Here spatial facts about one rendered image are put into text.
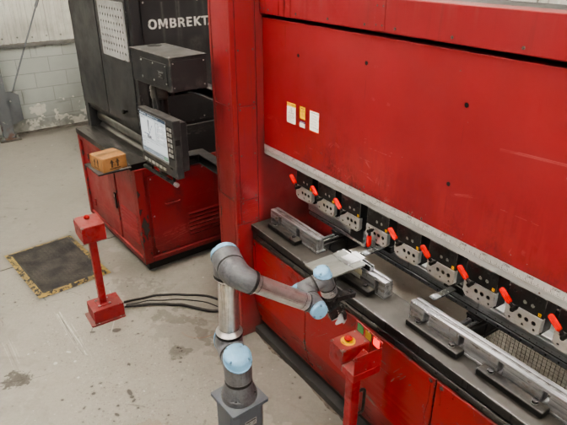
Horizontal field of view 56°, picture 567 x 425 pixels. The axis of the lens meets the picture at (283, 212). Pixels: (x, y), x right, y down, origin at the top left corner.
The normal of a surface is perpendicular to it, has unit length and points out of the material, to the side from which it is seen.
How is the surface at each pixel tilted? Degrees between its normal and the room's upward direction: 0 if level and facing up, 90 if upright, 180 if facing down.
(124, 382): 0
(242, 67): 90
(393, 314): 0
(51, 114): 90
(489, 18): 90
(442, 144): 90
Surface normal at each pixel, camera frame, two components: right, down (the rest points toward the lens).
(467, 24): -0.83, 0.25
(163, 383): 0.00, -0.90
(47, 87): 0.61, 0.35
